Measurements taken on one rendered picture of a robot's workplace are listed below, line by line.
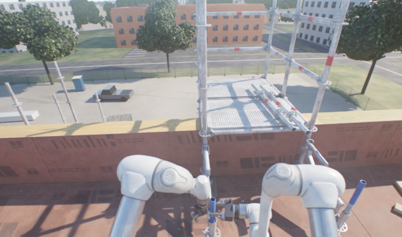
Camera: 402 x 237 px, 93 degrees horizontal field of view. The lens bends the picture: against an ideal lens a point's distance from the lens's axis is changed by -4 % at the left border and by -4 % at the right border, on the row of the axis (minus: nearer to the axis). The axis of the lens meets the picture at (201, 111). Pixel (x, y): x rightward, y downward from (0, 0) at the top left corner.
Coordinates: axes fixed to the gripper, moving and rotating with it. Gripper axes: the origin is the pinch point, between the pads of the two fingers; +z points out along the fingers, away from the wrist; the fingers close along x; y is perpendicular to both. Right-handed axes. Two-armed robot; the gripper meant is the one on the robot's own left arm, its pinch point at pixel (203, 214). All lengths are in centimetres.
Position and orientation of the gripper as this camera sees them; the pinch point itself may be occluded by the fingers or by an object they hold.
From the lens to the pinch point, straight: 166.5
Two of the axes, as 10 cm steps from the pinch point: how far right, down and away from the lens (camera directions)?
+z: 0.2, 8.7, 4.9
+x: 7.6, -3.3, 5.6
